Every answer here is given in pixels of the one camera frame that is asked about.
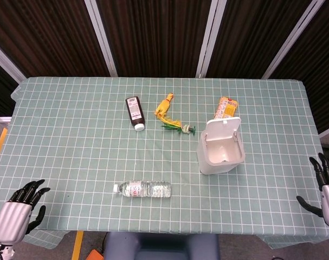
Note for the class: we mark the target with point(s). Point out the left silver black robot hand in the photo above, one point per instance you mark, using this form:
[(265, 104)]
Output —
[(12, 220)]

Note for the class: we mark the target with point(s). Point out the white open-lid trash bin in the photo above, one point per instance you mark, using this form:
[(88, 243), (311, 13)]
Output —
[(207, 159)]

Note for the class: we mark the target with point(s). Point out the translucent white plastic box lid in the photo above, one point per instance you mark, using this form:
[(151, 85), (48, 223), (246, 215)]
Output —
[(222, 130)]

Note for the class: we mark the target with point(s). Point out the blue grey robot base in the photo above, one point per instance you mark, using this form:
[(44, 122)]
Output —
[(161, 247)]

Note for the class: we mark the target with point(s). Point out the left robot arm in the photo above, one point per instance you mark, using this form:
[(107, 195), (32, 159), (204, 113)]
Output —
[(0, 250)]

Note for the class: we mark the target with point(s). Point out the orange box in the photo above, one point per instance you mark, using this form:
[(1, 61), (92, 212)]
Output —
[(95, 255)]

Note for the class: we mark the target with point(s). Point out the green checked tablecloth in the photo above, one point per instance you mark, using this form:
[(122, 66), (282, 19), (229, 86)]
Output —
[(85, 151)]

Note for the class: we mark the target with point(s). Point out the clear plastic water bottle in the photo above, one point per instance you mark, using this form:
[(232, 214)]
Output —
[(145, 189)]

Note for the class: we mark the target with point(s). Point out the yellow snack packet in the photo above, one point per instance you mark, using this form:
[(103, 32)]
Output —
[(226, 108)]

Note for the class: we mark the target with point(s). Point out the brown bottle white cap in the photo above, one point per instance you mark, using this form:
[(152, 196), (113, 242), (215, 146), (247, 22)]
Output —
[(135, 113)]

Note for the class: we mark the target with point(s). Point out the colourful feather shuttlecock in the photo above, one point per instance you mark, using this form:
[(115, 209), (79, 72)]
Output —
[(177, 126)]

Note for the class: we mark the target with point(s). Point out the yellow rubber chicken toy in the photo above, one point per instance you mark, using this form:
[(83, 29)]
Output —
[(163, 107)]

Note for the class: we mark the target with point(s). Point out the white partition frame post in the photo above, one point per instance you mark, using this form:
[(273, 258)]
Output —
[(207, 38), (5, 63), (291, 40), (102, 38)]

